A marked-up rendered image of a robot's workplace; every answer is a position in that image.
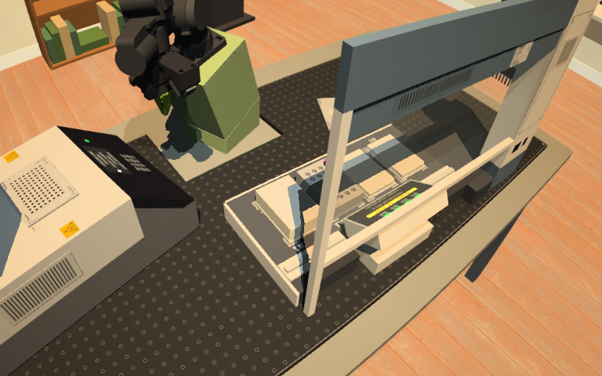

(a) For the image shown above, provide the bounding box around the beige benchtop instrument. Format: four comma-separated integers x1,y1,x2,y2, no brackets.
0,125,200,376

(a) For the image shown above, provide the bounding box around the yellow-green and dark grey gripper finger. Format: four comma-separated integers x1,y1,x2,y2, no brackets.
154,92,169,116
167,90,176,115

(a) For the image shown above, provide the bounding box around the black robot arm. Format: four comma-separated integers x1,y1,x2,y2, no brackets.
114,0,227,98

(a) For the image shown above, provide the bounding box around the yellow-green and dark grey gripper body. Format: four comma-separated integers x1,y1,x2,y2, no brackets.
129,47,173,100

